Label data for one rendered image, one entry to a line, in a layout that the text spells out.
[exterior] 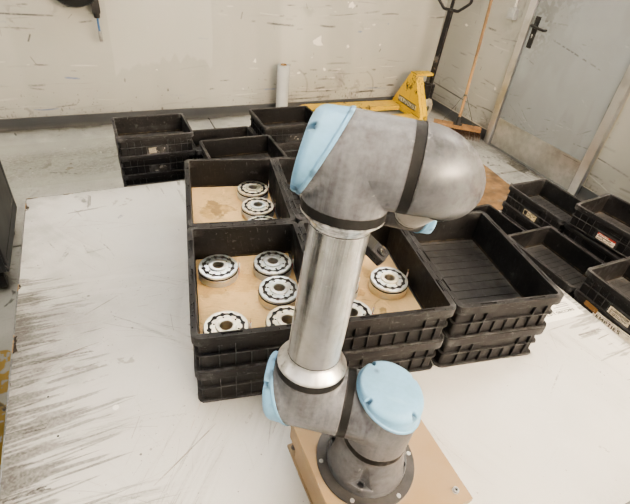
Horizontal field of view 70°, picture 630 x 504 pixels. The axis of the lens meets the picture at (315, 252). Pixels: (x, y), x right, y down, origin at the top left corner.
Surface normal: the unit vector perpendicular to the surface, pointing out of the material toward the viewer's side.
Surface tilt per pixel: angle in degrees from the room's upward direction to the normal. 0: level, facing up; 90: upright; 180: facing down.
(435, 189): 84
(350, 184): 84
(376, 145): 47
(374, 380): 10
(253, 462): 0
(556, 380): 0
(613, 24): 90
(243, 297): 0
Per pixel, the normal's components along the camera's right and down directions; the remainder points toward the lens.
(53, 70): 0.40, 0.59
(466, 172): 0.57, 0.15
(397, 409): 0.26, -0.75
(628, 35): -0.91, 0.18
